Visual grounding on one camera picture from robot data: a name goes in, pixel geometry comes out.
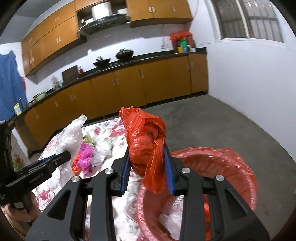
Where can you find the lower wooden cabinets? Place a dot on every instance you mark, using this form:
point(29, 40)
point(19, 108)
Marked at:
point(104, 94)

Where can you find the glass jar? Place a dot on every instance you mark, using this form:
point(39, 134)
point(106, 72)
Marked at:
point(56, 83)

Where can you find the dark cutting board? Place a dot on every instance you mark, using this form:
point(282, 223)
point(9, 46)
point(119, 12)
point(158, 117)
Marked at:
point(70, 75)

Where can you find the person's left hand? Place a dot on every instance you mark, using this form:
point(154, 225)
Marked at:
point(23, 215)

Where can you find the pink plastic bag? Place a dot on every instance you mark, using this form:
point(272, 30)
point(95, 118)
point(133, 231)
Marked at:
point(86, 154)

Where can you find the small red plastic bag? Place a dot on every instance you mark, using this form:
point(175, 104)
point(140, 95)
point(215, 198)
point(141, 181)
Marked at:
point(145, 134)

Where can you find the red trash basket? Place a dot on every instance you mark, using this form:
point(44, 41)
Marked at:
point(209, 163)

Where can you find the barred window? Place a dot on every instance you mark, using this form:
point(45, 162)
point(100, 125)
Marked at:
point(247, 19)

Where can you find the green basin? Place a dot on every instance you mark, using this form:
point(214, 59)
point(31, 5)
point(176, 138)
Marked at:
point(39, 96)

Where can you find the red bottle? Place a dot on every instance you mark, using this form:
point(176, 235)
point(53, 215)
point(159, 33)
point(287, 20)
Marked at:
point(81, 72)

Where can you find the floral tablecloth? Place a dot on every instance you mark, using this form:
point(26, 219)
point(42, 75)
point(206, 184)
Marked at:
point(111, 144)

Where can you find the clear white plastic bag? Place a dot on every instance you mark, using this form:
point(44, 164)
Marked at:
point(70, 139)

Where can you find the upper wooden cabinets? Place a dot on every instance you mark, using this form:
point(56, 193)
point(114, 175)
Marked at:
point(69, 25)

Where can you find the wooden cabinets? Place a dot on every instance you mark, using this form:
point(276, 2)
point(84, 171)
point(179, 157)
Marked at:
point(104, 94)
point(69, 25)

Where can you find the blue cloth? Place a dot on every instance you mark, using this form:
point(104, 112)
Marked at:
point(12, 87)

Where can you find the range hood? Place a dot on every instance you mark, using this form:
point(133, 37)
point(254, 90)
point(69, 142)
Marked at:
point(96, 16)

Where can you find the black wok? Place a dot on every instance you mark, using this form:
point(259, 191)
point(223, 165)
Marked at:
point(102, 63)

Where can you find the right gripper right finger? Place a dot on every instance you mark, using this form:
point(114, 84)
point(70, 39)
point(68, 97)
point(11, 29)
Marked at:
point(230, 216)

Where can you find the large red plastic bag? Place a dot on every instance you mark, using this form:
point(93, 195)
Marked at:
point(207, 220)

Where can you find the clear bubble wrap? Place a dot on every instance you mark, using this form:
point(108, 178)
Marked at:
point(171, 216)

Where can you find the knotted red plastic bag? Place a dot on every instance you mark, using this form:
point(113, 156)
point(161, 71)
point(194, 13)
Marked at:
point(74, 167)

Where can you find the olive green plastic wrapper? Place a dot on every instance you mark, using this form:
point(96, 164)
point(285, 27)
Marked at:
point(89, 140)

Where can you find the yellow detergent bottle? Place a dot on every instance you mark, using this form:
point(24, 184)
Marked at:
point(17, 108)

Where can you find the black lidded pot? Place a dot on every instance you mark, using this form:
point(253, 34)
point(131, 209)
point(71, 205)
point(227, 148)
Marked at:
point(124, 54)

